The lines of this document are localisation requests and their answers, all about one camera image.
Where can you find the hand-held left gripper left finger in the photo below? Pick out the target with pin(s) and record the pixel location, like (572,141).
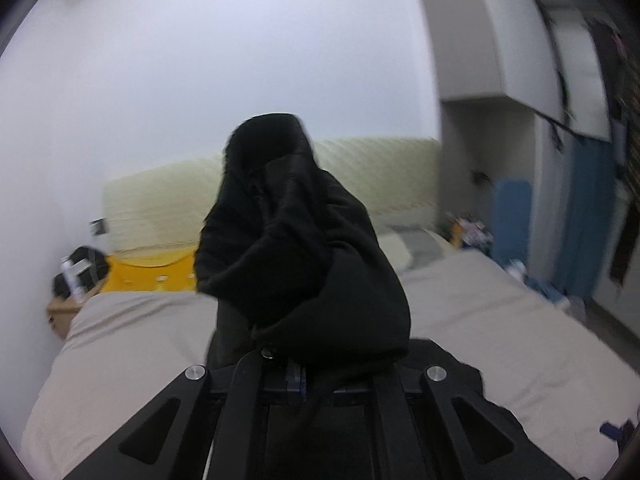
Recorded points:
(295,381)

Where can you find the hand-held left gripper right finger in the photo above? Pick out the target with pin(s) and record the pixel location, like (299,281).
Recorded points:
(391,402)

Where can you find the black garment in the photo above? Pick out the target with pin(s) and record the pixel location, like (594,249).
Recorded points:
(300,260)

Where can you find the hanging dark clothes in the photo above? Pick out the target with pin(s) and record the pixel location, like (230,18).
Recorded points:
(620,160)

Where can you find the bed with beige sheet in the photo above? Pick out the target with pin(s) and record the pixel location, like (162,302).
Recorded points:
(500,330)

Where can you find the grey and white pillow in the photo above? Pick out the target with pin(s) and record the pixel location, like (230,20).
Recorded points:
(410,247)

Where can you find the yellow pillow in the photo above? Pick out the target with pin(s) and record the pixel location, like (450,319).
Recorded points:
(145,272)

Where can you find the cluttered bedside items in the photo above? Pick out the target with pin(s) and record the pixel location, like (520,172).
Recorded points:
(467,232)

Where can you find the blue upright board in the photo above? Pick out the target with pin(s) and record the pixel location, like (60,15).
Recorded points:
(511,220)

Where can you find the cream padded headboard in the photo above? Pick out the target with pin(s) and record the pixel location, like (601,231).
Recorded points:
(150,210)

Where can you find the dark blue object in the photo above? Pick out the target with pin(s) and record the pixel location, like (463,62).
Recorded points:
(616,432)

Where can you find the black bag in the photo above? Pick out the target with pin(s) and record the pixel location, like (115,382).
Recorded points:
(87,267)

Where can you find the white bottle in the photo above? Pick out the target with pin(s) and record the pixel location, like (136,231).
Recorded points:
(74,282)

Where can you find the wooden nightstand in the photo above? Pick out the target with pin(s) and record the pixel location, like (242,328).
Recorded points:
(62,312)

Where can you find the blue curtain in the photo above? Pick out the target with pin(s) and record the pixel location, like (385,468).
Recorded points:
(585,220)

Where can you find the white overhead cabinet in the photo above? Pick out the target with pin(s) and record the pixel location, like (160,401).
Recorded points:
(505,30)

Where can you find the wall socket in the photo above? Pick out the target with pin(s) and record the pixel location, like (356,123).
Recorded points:
(98,226)

